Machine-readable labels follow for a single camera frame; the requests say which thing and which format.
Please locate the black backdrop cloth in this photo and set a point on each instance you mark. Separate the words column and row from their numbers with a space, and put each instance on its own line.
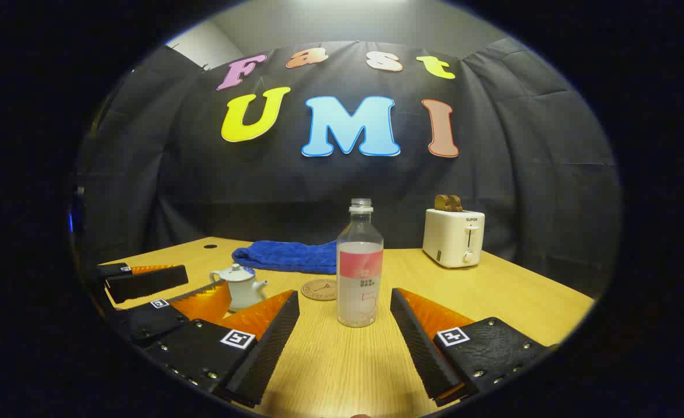
column 347, row 186

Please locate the white toaster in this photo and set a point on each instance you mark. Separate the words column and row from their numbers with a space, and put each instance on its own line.
column 449, row 238

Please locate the blue towel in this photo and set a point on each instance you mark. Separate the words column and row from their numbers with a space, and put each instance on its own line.
column 289, row 256

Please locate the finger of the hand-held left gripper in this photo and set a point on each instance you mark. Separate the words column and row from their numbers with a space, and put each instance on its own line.
column 144, row 283
column 150, row 324

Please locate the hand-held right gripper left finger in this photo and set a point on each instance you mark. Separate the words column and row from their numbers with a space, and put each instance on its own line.
column 266, row 360

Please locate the clear plastic water bottle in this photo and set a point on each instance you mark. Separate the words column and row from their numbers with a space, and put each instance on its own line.
column 359, row 278

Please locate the brown bread slice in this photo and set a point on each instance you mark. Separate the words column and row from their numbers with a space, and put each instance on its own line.
column 456, row 204
column 440, row 203

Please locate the white ceramic teacup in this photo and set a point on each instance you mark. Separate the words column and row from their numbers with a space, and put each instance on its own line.
column 246, row 296

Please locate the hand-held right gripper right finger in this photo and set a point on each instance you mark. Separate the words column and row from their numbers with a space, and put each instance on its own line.
column 420, row 348

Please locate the round cork coaster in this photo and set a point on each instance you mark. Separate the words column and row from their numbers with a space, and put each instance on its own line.
column 318, row 289

